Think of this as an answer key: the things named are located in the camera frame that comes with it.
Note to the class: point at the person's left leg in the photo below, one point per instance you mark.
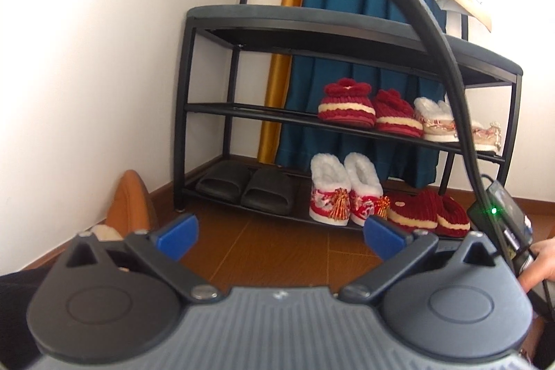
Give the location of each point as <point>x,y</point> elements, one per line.
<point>17,287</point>

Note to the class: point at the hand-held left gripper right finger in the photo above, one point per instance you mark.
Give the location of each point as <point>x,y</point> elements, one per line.
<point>381,235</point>

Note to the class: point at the red embroidered fur-lined shoe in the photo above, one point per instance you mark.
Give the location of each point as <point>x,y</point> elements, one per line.
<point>364,196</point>
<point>325,196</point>

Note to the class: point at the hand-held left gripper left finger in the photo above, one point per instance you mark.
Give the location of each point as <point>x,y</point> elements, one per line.
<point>177,233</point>

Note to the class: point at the person's right hand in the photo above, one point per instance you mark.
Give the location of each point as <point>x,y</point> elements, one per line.
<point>544,266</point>

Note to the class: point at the black metal shoe rack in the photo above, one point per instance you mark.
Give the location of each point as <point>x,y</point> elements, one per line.
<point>347,16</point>

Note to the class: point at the red knit slipper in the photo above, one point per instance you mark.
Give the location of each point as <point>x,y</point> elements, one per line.
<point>347,105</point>
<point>396,116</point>

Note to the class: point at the cream embroidered fur slipper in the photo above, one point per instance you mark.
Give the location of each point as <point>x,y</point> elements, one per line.
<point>485,136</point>
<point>433,123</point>

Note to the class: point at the black slide slipper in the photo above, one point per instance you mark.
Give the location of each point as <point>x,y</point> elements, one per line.
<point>221,186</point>
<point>269,192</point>

